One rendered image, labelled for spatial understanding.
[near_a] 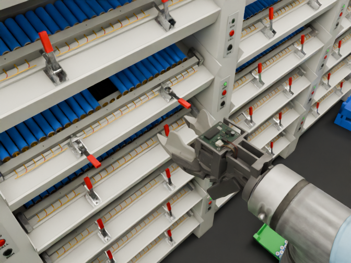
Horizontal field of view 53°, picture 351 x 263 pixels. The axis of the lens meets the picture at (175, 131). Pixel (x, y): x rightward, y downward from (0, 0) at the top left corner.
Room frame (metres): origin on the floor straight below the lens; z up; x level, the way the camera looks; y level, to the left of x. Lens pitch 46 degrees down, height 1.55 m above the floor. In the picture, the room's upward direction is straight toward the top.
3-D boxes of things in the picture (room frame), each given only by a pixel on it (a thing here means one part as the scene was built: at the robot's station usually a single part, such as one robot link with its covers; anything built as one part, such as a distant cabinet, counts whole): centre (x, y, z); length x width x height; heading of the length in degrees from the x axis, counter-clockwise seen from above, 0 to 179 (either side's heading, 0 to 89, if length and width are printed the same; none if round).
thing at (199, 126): (0.47, -0.05, 1.08); 0.09 x 0.03 x 0.06; 28
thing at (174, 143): (0.42, 0.00, 1.08); 0.09 x 0.03 x 0.06; 59
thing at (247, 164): (0.37, -0.10, 1.09); 0.12 x 0.08 x 0.09; 44
